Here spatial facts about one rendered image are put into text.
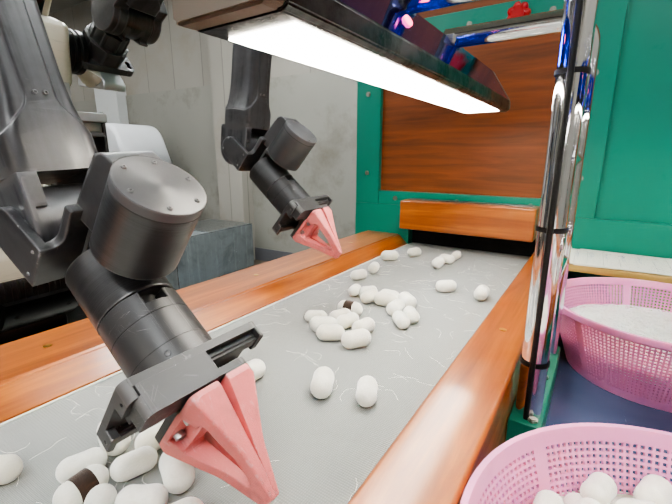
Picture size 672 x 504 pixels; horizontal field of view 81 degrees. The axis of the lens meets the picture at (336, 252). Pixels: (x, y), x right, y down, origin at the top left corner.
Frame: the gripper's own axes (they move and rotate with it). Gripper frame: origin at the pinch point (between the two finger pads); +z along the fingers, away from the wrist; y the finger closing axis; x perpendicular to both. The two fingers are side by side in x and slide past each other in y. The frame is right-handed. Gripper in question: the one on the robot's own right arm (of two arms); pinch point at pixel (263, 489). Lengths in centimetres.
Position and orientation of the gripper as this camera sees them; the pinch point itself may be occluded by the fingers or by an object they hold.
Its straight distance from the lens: 28.7
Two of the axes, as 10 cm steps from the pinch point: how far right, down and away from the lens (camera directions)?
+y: 5.6, -2.0, 8.0
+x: -5.0, 6.9, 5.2
